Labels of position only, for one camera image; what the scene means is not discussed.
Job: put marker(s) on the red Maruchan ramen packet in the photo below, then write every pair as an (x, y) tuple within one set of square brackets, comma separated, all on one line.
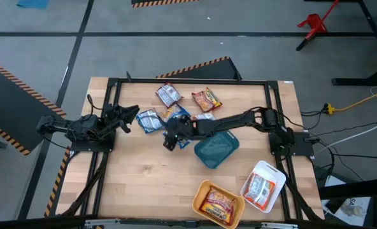
[(206, 99), (217, 206), (168, 94)]

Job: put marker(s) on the orange Maruchan ramen packet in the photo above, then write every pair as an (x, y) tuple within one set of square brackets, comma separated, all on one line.
[(258, 191), (203, 116)]

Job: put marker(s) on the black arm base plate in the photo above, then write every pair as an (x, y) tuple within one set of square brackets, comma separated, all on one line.
[(300, 146), (89, 147)]

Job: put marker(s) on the black desk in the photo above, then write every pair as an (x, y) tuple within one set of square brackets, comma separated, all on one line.
[(351, 189)]

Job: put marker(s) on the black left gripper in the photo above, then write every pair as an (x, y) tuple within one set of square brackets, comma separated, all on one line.
[(115, 115)]

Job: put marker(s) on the red metal stand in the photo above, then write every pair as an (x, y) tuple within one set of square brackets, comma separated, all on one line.
[(316, 23)]

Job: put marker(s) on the blue Maruchan ramen packet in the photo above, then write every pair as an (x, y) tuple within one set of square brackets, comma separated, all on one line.
[(172, 112), (148, 121), (184, 143)]

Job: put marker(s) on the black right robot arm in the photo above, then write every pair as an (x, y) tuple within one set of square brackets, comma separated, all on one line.
[(233, 121)]

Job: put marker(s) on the teal plastic bin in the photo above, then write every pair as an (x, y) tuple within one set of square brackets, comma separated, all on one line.
[(217, 152)]

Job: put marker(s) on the blue floor mat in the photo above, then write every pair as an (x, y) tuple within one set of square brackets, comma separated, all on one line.
[(32, 3)]

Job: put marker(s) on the white plastic bin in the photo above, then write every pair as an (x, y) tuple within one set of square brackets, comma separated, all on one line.
[(271, 170)]

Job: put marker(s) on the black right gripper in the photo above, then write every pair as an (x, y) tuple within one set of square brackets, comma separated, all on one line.
[(182, 128)]

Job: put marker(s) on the yellow plastic bin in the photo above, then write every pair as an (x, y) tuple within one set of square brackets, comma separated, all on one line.
[(239, 203)]

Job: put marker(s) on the white paper sheet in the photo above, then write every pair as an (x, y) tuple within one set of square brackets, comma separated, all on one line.
[(367, 203)]

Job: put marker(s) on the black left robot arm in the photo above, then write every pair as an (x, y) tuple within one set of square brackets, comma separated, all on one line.
[(80, 125)]

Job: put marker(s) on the black hazard-striped floor mat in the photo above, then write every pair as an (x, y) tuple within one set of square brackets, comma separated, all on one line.
[(163, 3), (214, 71), (10, 105)]

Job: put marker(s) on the black table leg frame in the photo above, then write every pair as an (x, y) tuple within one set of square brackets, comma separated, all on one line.
[(360, 82)]

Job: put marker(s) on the hazard-striped tape strip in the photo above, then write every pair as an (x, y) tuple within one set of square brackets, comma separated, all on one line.
[(56, 184)]

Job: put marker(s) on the black aluminium table frame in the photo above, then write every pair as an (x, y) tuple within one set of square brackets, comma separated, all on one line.
[(191, 81)]

